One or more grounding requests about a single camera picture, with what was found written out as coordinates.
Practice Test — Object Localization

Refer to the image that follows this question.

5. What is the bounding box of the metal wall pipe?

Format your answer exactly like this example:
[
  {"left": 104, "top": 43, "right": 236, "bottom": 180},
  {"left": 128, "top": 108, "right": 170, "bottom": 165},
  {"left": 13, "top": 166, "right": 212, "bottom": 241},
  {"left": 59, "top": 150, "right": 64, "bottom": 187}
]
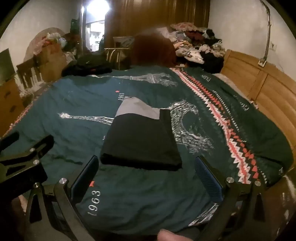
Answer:
[{"left": 259, "top": 0, "right": 273, "bottom": 62}]

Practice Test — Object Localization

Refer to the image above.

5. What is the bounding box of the dark bag with beige straps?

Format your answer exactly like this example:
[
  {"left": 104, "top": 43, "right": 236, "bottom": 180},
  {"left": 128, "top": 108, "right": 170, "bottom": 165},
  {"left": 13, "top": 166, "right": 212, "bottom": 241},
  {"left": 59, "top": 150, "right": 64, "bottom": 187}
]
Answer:
[{"left": 104, "top": 47, "right": 132, "bottom": 70}]

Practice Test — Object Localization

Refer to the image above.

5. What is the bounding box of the dark red cloth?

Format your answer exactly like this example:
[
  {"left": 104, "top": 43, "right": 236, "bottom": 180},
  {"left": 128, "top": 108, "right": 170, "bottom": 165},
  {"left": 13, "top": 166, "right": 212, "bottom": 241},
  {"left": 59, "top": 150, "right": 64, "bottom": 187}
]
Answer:
[{"left": 131, "top": 32, "right": 178, "bottom": 69}]

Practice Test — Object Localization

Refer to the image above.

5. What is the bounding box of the black clothing heap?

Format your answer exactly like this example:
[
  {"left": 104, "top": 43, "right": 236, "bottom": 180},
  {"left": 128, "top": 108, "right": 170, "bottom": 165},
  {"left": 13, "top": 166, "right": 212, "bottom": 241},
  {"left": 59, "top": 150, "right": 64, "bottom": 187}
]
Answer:
[{"left": 61, "top": 53, "right": 112, "bottom": 77}]

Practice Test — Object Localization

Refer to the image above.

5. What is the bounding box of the arched pink board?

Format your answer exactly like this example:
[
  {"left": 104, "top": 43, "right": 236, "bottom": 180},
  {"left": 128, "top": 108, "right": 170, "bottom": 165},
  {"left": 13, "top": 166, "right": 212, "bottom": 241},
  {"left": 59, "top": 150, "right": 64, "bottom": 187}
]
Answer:
[{"left": 24, "top": 27, "right": 70, "bottom": 62}]

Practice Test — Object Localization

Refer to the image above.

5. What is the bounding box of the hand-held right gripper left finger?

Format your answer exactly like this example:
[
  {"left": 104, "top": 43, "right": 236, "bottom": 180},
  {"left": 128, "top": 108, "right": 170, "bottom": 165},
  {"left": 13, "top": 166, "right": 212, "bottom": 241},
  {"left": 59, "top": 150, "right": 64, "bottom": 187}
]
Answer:
[{"left": 24, "top": 155, "right": 100, "bottom": 241}]

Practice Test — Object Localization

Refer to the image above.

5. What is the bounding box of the person's right hand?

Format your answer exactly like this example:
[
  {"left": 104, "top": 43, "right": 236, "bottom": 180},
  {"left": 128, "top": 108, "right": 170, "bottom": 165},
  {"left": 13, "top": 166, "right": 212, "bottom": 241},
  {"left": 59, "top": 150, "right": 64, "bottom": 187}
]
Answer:
[{"left": 157, "top": 229, "right": 183, "bottom": 241}]

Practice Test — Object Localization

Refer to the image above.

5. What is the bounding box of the wooden headboard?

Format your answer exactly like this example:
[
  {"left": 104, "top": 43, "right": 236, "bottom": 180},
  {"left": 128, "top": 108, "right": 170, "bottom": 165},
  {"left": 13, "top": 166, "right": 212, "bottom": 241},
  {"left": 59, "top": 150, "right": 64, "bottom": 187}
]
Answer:
[{"left": 218, "top": 49, "right": 296, "bottom": 151}]

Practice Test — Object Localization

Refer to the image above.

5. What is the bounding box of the pile of mixed clothes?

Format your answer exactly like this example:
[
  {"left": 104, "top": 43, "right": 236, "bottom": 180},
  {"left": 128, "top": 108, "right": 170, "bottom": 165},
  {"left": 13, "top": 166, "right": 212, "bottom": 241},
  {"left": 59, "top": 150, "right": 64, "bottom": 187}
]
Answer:
[{"left": 159, "top": 22, "right": 228, "bottom": 70}]

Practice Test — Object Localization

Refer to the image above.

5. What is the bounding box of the white bed sheet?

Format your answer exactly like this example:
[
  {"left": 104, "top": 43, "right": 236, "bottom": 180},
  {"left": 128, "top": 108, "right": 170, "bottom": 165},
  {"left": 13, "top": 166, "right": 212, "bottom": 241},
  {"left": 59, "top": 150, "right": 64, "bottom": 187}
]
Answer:
[{"left": 213, "top": 73, "right": 252, "bottom": 100}]

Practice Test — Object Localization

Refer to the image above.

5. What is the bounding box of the wooden chair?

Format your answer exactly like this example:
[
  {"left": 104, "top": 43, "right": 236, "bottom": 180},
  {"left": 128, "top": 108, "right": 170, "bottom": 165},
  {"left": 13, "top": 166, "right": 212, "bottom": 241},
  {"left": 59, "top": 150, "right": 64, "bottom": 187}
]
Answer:
[{"left": 16, "top": 56, "right": 44, "bottom": 93}]

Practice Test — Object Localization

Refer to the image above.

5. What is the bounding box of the black and grey garment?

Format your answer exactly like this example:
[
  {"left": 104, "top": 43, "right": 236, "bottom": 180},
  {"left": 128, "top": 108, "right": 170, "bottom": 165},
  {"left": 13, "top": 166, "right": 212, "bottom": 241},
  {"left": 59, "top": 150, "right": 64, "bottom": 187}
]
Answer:
[{"left": 100, "top": 96, "right": 183, "bottom": 172}]

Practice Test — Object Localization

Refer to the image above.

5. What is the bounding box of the dark television screen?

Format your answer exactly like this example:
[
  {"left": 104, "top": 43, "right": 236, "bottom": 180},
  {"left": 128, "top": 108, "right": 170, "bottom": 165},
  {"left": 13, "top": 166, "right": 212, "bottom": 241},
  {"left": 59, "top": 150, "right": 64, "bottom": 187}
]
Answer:
[{"left": 0, "top": 48, "right": 16, "bottom": 80}]

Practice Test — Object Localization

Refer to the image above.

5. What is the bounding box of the wooden dresser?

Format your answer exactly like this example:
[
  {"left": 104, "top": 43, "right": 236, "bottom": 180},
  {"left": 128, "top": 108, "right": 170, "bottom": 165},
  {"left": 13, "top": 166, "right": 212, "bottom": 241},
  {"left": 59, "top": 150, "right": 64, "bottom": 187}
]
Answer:
[{"left": 0, "top": 77, "right": 26, "bottom": 137}]

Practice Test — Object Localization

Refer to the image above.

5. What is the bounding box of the green hanging cloth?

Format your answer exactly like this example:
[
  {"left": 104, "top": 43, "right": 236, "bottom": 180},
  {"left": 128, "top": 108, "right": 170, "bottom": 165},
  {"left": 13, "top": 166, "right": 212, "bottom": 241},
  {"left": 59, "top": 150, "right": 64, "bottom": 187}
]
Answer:
[{"left": 70, "top": 19, "right": 81, "bottom": 44}]

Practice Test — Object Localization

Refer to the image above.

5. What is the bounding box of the green printed bedspread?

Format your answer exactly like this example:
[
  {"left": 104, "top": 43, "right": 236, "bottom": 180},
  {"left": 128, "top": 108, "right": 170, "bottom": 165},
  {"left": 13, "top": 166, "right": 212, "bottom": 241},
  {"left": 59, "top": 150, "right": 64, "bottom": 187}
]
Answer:
[{"left": 0, "top": 66, "right": 296, "bottom": 234}]

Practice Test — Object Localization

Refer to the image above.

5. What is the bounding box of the cardboard box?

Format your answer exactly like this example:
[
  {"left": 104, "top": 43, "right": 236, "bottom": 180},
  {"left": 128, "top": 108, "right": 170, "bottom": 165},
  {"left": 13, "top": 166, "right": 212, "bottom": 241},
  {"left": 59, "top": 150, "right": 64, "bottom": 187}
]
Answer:
[{"left": 35, "top": 44, "right": 70, "bottom": 81}]

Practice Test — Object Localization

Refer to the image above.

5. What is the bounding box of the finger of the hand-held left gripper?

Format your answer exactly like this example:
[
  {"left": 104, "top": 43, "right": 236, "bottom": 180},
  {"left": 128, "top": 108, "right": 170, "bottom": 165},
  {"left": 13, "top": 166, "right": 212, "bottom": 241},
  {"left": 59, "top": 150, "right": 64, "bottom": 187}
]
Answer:
[
  {"left": 0, "top": 135, "right": 55, "bottom": 197},
  {"left": 0, "top": 131, "right": 20, "bottom": 154}
]

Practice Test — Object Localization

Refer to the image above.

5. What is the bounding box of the heap of pale cloths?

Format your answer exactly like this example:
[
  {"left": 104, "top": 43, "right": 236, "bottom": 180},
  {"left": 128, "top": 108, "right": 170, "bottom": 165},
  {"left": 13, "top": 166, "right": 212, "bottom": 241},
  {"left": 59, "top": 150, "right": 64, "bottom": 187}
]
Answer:
[{"left": 35, "top": 31, "right": 81, "bottom": 56}]

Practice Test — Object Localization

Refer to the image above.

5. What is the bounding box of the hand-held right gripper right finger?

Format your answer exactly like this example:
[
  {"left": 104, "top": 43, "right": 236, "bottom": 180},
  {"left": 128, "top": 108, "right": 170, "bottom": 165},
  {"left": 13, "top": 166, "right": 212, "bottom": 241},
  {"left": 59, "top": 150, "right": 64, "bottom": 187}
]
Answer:
[{"left": 194, "top": 155, "right": 275, "bottom": 241}]

